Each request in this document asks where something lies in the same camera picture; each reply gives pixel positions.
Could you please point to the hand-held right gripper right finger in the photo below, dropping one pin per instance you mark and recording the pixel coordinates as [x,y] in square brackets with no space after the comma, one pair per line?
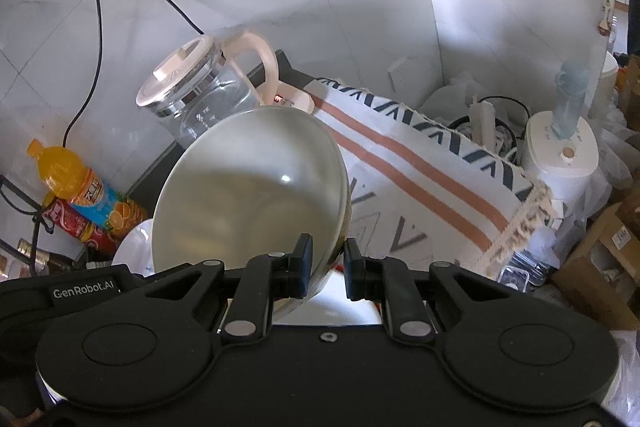
[353,268]

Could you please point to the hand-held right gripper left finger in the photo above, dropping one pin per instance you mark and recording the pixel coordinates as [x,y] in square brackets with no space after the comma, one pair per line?
[301,259]

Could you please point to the pale green ceramic bowl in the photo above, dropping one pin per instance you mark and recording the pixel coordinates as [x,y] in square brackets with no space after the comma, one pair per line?
[240,197]

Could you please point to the red soda can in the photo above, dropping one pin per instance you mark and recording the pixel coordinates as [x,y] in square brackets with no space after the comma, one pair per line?
[75,224]

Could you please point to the patterned white fringed cloth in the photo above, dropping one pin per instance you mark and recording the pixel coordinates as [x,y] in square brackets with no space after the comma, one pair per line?
[425,187]

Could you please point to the white plate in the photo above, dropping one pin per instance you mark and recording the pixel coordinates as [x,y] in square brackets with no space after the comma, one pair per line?
[132,247]

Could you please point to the orange juice bottle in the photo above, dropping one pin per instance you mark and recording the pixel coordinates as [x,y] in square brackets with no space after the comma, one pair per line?
[75,182]

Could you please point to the beige kettle base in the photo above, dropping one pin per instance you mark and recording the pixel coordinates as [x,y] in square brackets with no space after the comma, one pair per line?
[295,99]

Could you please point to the glass kettle with beige lid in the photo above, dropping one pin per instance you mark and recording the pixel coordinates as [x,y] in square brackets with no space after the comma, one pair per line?
[200,102]

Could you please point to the brown cardboard box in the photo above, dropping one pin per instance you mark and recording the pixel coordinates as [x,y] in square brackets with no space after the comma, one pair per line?
[590,267]

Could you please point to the clear plastic bag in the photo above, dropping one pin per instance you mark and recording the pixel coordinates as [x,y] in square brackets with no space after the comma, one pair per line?
[605,172]

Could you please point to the pale blue water bottle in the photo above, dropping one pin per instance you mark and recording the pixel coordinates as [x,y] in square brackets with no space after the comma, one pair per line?
[570,102]

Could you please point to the white wall switch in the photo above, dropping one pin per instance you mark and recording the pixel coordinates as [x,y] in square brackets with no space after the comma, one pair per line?
[403,74]

